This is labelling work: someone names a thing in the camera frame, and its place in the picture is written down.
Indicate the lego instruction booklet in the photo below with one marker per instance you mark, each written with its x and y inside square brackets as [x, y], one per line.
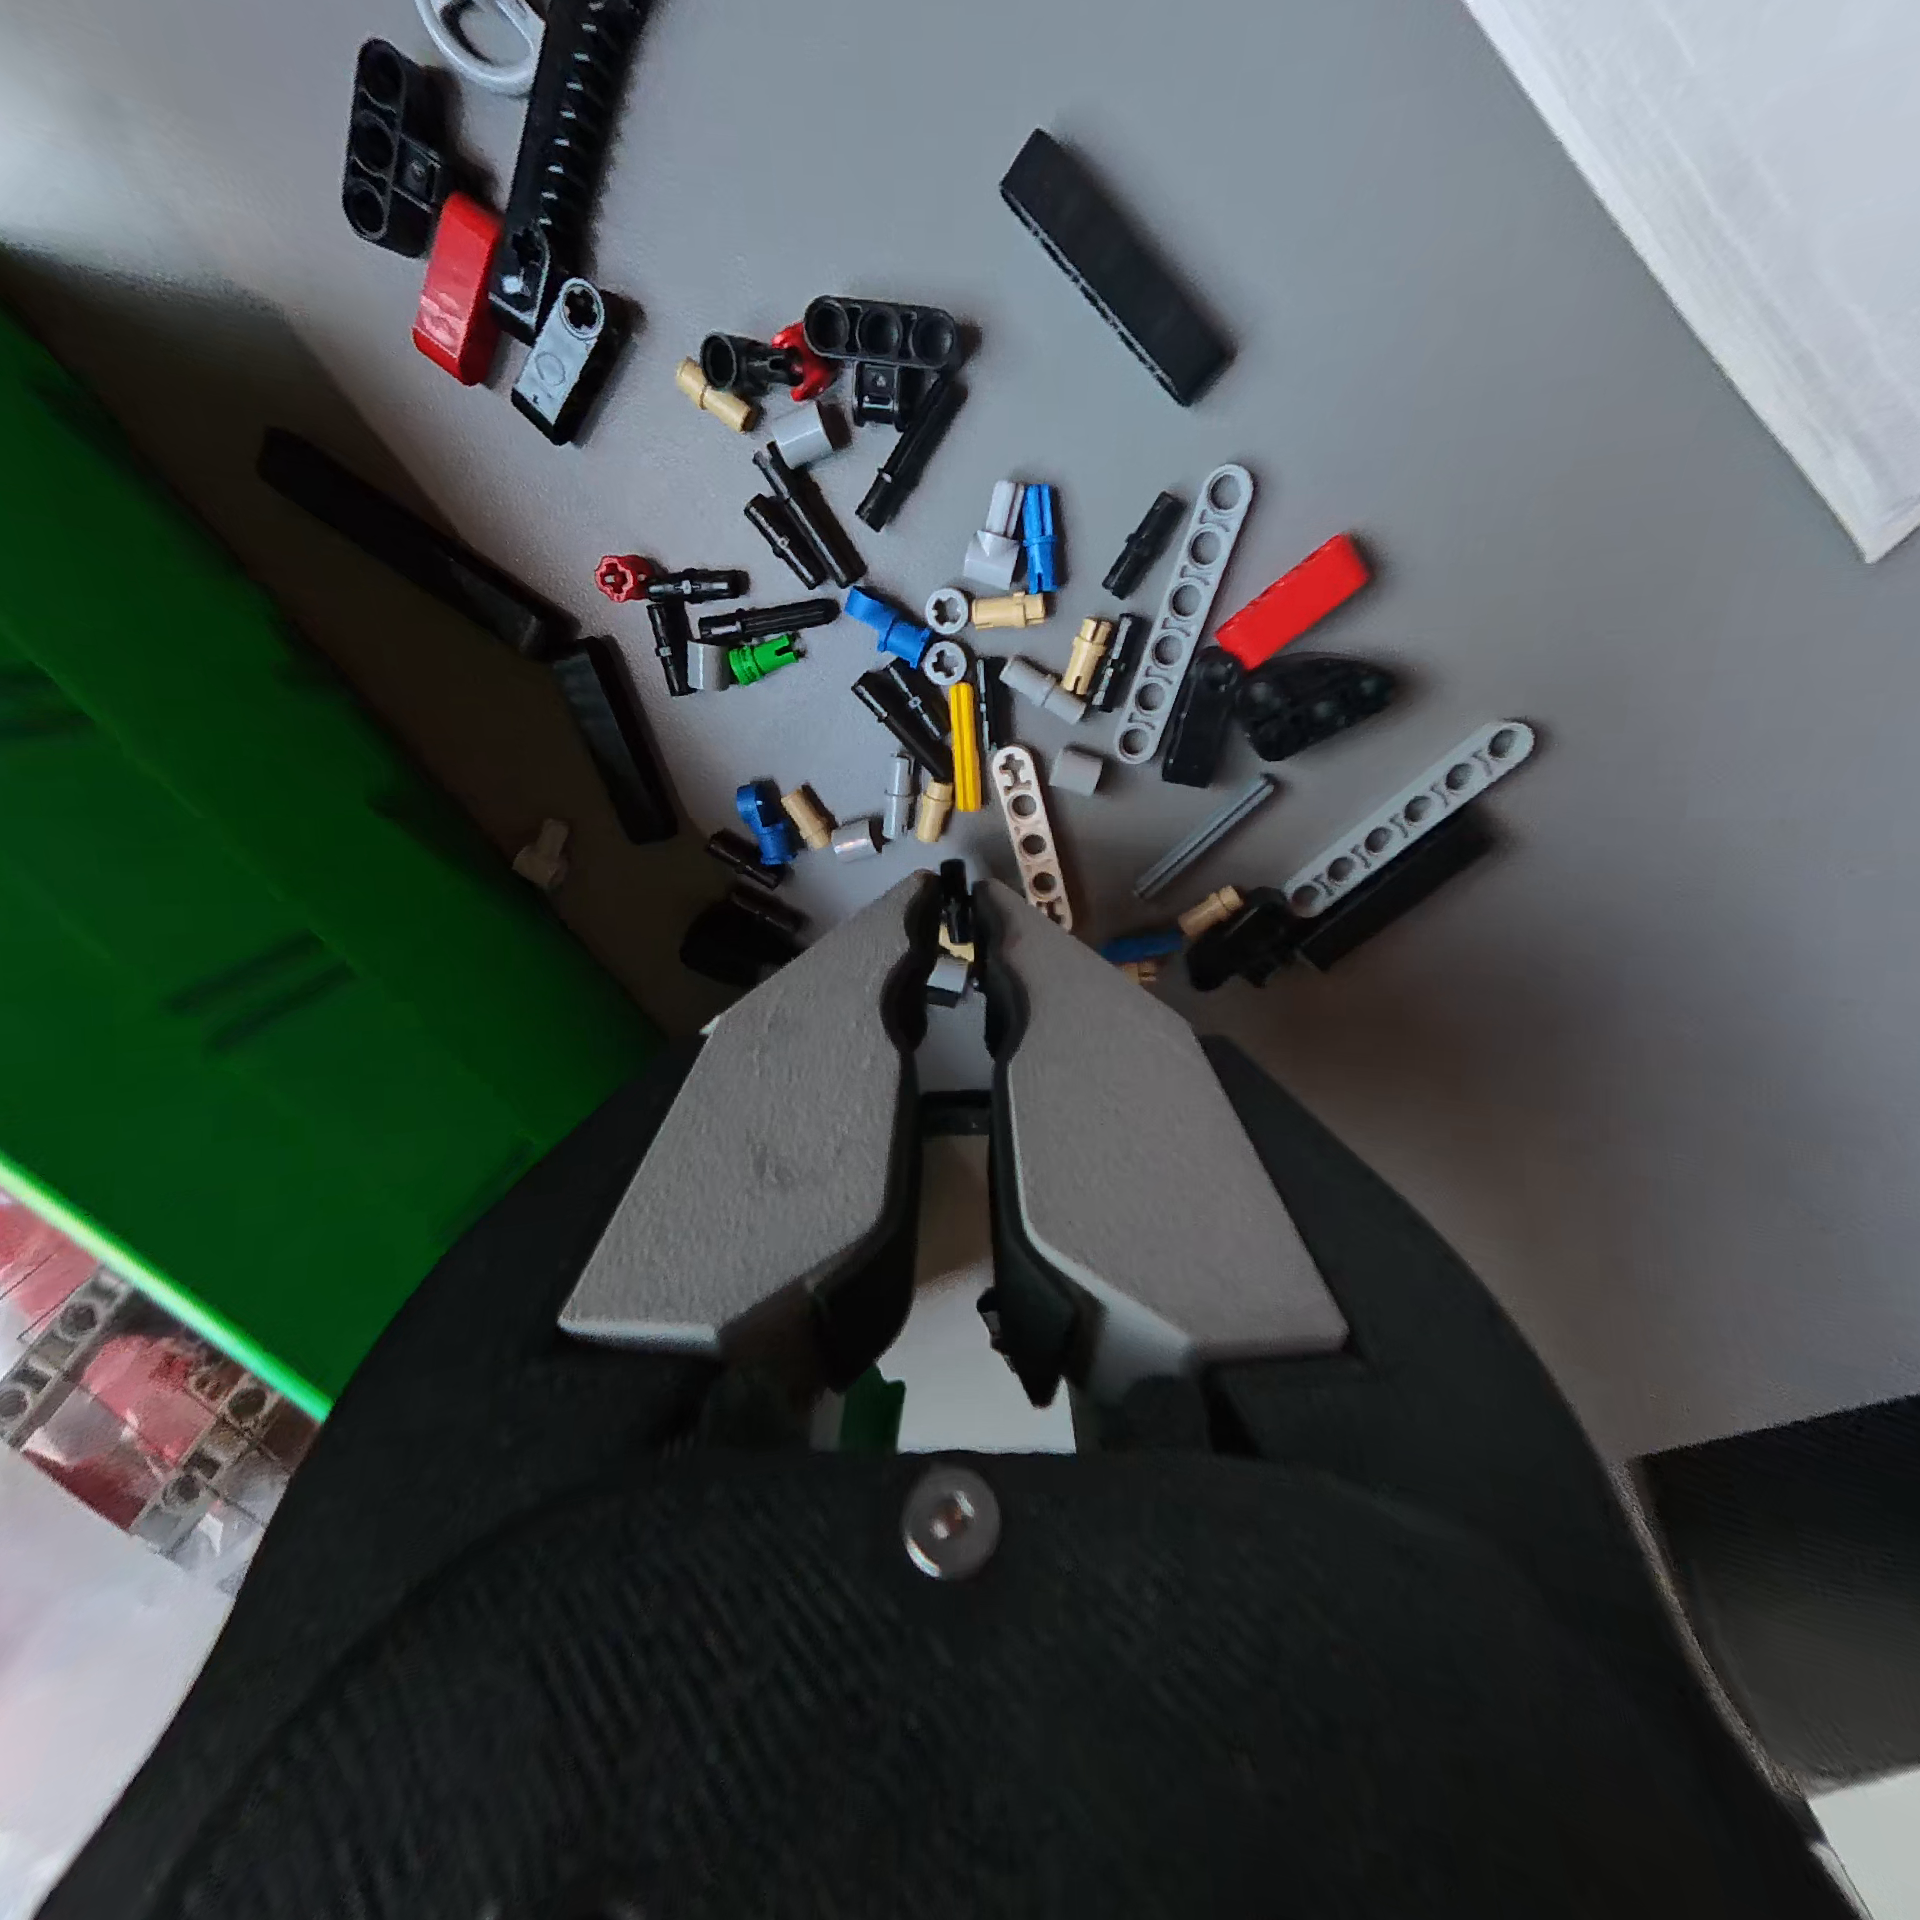
[1770, 224]

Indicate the small green plastic piece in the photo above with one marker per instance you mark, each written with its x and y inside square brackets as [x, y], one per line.
[869, 1412]

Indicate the green plastic bin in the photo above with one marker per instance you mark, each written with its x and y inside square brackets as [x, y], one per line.
[225, 901]

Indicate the black lego pin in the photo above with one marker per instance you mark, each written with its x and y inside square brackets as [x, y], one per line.
[955, 901]

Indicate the pile of lego pieces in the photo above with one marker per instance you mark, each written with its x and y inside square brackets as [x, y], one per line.
[457, 285]

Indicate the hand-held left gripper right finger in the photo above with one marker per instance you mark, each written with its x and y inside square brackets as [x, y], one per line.
[1155, 1185]

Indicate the white printed paper bag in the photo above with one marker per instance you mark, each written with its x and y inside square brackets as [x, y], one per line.
[75, 1681]

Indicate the clear plastic bag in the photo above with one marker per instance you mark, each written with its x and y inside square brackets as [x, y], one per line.
[135, 1381]

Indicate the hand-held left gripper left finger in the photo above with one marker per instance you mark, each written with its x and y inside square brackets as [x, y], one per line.
[765, 1171]

